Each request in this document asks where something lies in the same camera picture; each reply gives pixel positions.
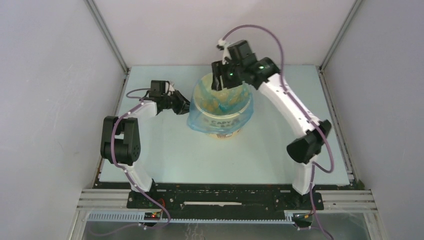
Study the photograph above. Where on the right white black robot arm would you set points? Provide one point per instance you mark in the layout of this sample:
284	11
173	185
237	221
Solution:
310	132

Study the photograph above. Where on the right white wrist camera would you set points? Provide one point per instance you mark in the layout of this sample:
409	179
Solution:
223	46

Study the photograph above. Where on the left small circuit board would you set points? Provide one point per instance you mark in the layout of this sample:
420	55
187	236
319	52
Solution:
149	216

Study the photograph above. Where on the aluminium frame rail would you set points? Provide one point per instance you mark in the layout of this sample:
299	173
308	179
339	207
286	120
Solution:
334	201

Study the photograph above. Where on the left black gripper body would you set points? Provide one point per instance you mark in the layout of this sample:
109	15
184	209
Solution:
168	103

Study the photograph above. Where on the white toothed cable duct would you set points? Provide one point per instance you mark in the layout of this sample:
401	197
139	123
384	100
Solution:
137	217

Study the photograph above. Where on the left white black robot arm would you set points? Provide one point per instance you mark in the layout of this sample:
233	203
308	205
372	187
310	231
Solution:
120	140

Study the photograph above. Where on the right small circuit board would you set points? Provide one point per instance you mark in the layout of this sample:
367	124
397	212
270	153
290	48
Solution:
302	217

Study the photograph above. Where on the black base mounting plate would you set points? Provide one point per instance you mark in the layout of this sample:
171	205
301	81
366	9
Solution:
225	201

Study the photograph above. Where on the small circuit board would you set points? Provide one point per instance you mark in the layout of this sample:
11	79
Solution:
302	217
149	216

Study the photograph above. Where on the yellow capybara trash bin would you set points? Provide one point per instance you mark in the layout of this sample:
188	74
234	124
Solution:
222	112

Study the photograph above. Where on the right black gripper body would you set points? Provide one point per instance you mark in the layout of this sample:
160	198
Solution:
236	77

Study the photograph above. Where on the blue plastic trash bag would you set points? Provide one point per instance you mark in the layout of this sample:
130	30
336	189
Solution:
218	112

